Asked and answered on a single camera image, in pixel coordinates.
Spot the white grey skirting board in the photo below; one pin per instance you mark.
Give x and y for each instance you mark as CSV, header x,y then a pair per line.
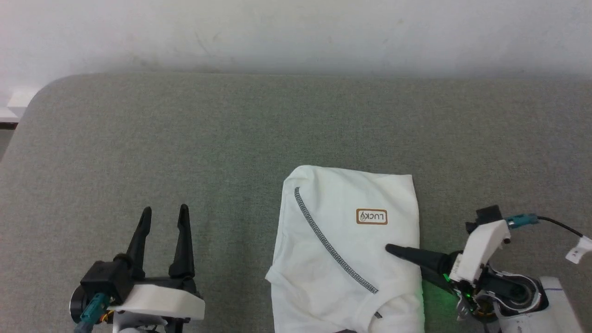
x,y
21,99

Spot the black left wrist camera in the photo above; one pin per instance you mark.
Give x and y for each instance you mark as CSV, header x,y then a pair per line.
x,y
106,280

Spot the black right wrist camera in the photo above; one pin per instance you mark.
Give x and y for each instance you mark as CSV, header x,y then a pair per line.
x,y
488,215

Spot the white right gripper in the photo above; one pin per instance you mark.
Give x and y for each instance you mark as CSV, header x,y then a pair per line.
x,y
481,249

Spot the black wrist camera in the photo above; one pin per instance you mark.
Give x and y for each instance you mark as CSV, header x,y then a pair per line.
x,y
106,280
488,215

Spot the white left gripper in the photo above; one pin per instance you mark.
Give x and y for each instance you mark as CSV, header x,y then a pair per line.
x,y
162,300

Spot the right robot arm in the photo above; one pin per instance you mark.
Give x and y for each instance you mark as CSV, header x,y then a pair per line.
x,y
550,305

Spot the white shirt with grey stitching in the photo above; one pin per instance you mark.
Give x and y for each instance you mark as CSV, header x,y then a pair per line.
x,y
351,194

